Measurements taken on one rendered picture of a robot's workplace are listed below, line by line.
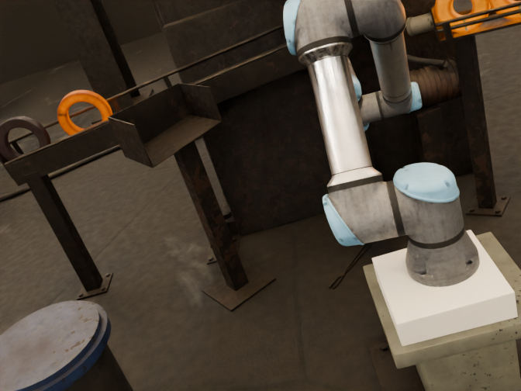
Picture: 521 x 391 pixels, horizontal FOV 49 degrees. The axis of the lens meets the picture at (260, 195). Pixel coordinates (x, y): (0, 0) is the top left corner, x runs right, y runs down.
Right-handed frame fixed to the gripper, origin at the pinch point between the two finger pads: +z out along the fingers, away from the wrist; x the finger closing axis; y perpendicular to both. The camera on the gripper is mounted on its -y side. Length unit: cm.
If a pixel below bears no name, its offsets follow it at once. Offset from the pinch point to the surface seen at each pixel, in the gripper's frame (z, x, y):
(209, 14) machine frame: 29.5, 33.1, 2.7
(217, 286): -27, 59, -69
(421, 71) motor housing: -1.8, -27.5, -22.4
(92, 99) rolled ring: 16, 80, -7
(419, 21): 3.9, -29.9, -8.1
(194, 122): -5.5, 45.6, -13.3
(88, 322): -74, 73, -10
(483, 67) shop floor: 106, -89, -113
